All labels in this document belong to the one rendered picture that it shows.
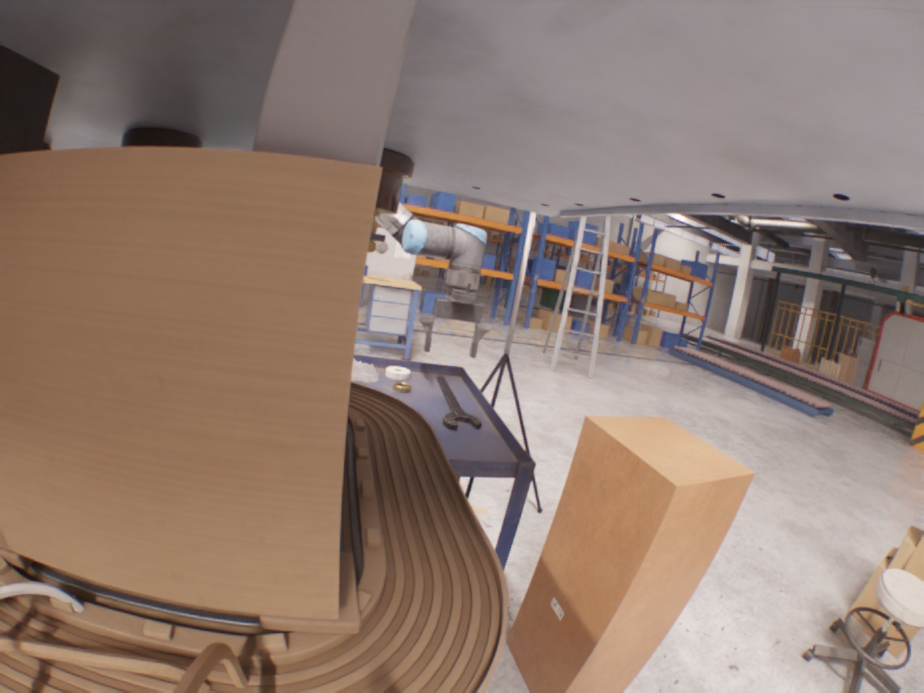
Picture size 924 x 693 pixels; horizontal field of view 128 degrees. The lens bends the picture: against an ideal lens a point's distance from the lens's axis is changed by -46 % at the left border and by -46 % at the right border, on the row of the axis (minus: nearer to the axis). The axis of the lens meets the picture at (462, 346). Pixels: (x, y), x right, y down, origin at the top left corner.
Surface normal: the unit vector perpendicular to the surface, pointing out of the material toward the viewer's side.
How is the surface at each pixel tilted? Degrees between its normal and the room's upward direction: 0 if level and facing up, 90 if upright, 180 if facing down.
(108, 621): 0
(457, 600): 0
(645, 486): 90
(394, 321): 90
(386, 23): 90
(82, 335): 90
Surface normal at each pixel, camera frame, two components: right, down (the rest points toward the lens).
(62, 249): 0.26, 0.25
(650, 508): -0.95, -0.11
